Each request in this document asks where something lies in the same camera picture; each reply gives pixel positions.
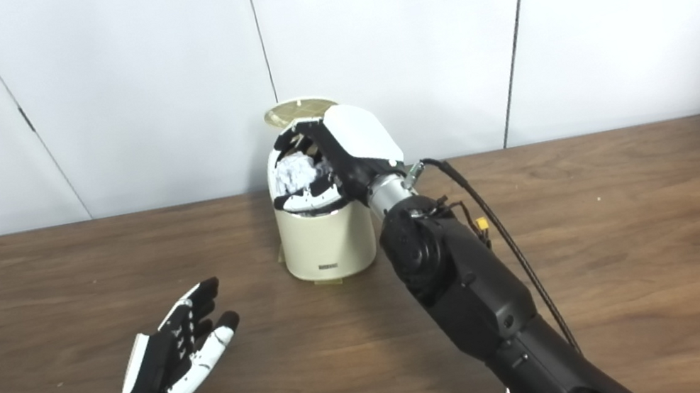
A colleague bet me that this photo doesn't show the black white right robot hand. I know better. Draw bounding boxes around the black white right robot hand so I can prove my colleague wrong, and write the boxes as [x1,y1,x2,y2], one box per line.
[259,95,411,218]

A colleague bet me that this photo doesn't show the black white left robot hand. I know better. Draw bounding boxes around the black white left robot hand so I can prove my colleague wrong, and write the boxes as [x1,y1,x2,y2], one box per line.
[96,274,253,393]

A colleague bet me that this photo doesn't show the white paper ball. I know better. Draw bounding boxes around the white paper ball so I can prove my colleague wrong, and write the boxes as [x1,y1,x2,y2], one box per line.
[272,150,336,197]

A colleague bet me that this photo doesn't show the cream-colored lidded bin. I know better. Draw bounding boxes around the cream-colored lidded bin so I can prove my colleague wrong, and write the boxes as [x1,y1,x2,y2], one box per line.
[253,90,384,289]

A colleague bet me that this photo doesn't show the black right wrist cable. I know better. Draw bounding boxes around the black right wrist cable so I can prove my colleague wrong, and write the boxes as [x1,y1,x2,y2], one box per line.
[419,137,582,377]

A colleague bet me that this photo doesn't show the black wall panel hinge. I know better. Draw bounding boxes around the black wall panel hinge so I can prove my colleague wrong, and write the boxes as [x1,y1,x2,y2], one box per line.
[16,103,36,135]

